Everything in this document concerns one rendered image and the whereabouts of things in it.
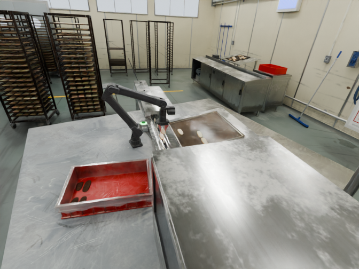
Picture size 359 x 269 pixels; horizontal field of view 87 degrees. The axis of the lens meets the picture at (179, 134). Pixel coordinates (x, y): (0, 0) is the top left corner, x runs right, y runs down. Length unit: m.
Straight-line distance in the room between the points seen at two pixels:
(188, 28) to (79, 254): 8.48
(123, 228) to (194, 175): 0.59
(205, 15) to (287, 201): 8.78
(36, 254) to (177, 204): 0.77
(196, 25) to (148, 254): 8.59
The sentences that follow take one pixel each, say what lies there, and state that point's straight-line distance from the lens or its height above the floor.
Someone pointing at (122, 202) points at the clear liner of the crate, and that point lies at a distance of 1.08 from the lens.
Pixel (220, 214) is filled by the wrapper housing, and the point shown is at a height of 1.30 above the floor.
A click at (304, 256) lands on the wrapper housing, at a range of 0.53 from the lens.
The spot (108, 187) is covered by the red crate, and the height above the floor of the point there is 0.82.
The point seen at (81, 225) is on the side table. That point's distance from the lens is 1.16.
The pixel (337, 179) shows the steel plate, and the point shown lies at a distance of 1.76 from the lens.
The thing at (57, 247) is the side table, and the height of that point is 0.82.
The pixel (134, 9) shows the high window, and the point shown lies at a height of 2.12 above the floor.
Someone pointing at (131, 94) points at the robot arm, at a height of 1.26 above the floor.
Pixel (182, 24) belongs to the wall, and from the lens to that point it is 8.79.
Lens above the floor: 1.71
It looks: 30 degrees down
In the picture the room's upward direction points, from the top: 3 degrees clockwise
